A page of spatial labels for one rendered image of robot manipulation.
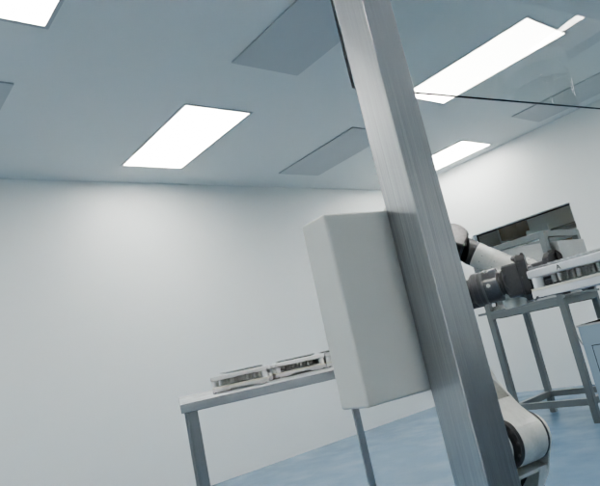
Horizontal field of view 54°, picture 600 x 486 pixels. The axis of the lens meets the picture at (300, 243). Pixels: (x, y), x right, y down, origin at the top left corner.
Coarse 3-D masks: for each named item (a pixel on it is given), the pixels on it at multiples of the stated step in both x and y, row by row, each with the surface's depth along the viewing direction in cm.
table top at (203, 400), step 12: (312, 372) 255; (324, 372) 227; (264, 384) 236; (276, 384) 222; (288, 384) 223; (300, 384) 224; (192, 396) 293; (204, 396) 247; (216, 396) 217; (228, 396) 218; (240, 396) 219; (252, 396) 220; (180, 408) 214; (192, 408) 214; (204, 408) 215
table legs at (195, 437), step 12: (192, 420) 215; (360, 420) 369; (192, 432) 214; (360, 432) 368; (192, 444) 214; (360, 444) 367; (192, 456) 345; (204, 456) 213; (204, 468) 212; (204, 480) 211; (372, 480) 362
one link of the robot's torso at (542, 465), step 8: (512, 448) 161; (544, 456) 171; (528, 464) 172; (536, 464) 171; (544, 464) 171; (520, 472) 166; (528, 472) 166; (536, 472) 169; (544, 472) 170; (520, 480) 164; (528, 480) 172; (536, 480) 170; (544, 480) 171
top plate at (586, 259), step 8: (584, 256) 135; (592, 256) 134; (552, 264) 143; (560, 264) 140; (568, 264) 139; (576, 264) 137; (584, 264) 136; (528, 272) 148; (536, 272) 146; (544, 272) 144; (552, 272) 143
